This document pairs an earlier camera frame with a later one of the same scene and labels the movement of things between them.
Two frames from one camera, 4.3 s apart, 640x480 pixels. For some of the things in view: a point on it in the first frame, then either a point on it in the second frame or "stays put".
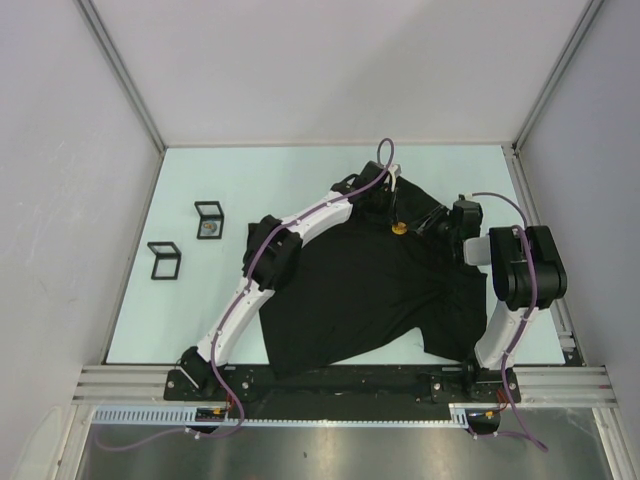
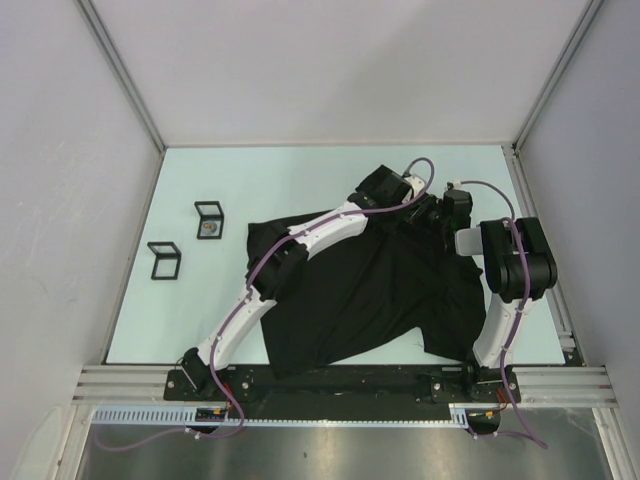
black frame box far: x=211 y=221 stays put
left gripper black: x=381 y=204 to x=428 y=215
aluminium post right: x=585 y=20 stays put
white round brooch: x=210 y=228 stays put
